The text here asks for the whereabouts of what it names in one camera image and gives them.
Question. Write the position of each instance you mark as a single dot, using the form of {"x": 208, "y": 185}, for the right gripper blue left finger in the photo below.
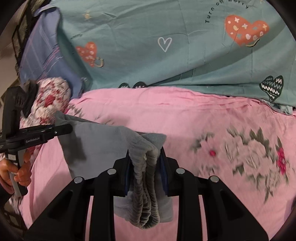
{"x": 123, "y": 176}

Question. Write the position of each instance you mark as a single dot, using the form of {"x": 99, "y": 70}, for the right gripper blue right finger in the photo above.
{"x": 169, "y": 176}

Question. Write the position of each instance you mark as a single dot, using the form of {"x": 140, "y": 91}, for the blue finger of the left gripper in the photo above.
{"x": 51, "y": 131}

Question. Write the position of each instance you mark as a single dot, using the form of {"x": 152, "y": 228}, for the grey fleece pants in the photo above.
{"x": 92, "y": 148}

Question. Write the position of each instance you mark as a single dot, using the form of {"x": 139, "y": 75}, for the person left hand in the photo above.
{"x": 22, "y": 176}

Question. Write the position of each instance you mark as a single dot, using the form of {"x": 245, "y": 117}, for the red floral quilt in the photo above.
{"x": 53, "y": 95}

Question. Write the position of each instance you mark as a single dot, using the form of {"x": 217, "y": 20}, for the dark grey folded garment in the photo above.
{"x": 31, "y": 89}

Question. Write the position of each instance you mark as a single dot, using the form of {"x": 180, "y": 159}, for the blue plaid pillow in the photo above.
{"x": 48, "y": 53}

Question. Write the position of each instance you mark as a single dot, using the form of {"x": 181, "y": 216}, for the pink floral bed sheet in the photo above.
{"x": 243, "y": 141}

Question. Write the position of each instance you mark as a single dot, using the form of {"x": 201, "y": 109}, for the teal heart print pillow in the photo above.
{"x": 231, "y": 48}

